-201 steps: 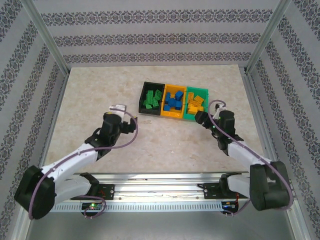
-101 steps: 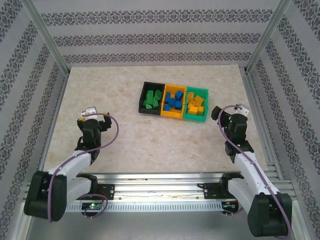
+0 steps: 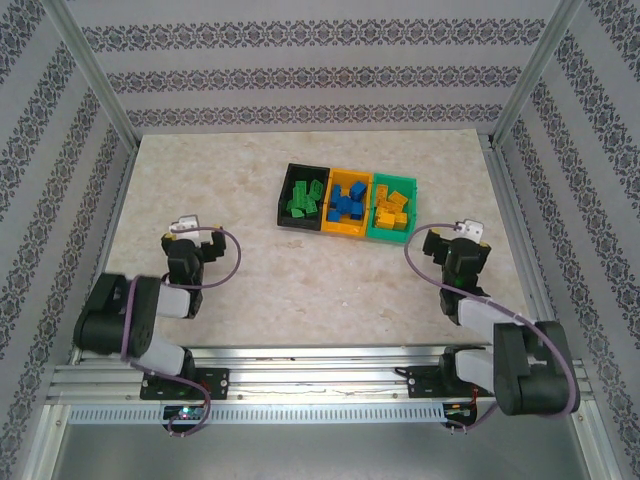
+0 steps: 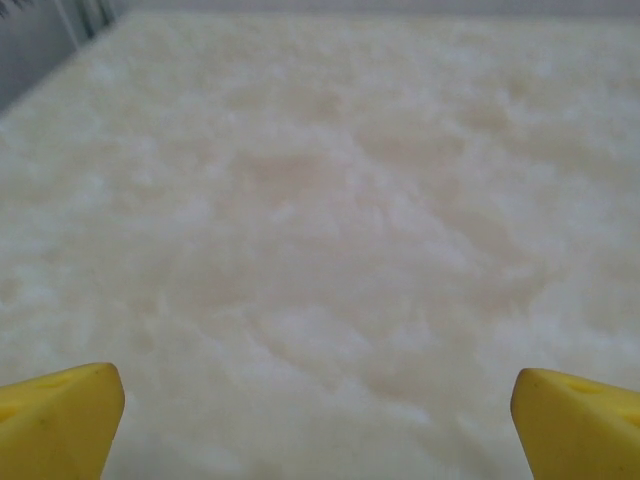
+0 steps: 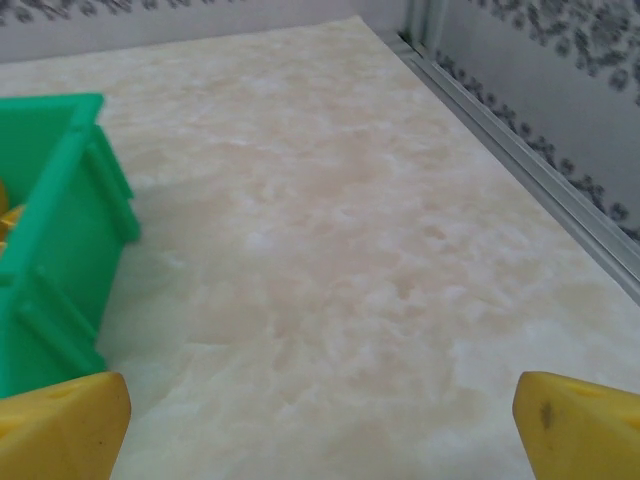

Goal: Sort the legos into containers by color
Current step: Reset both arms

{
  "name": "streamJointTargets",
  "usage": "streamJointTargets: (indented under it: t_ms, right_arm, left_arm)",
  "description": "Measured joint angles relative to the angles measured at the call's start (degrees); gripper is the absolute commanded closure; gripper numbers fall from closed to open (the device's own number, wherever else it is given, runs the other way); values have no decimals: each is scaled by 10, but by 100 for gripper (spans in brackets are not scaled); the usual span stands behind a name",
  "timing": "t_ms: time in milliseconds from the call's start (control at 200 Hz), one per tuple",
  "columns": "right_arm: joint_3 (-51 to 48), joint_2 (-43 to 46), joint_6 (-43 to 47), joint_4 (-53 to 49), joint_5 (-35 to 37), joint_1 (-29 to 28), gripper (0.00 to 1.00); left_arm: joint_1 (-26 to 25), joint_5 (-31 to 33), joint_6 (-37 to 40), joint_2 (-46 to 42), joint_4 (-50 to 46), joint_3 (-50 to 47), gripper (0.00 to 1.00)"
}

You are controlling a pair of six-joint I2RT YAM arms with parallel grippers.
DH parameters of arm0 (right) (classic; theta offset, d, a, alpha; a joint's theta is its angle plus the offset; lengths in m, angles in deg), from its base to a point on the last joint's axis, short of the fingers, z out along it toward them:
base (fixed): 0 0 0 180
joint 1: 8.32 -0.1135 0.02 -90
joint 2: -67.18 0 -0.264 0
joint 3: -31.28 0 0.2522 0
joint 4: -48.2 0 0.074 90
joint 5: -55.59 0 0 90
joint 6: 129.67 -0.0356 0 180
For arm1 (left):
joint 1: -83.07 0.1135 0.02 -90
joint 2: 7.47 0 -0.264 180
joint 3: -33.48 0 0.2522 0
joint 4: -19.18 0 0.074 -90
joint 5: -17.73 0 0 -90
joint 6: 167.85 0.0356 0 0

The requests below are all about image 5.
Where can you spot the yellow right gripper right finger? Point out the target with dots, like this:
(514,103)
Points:
(585,430)

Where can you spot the green plastic bin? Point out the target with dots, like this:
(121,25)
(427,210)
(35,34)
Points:
(65,225)

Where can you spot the aluminium frame post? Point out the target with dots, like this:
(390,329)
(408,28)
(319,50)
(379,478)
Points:
(420,20)

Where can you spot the yellow lego brick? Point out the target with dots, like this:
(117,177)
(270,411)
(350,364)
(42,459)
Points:
(11,222)

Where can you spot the aluminium table side rail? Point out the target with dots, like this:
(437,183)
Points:
(525,157)

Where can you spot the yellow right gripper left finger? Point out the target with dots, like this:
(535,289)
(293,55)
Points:
(60,430)

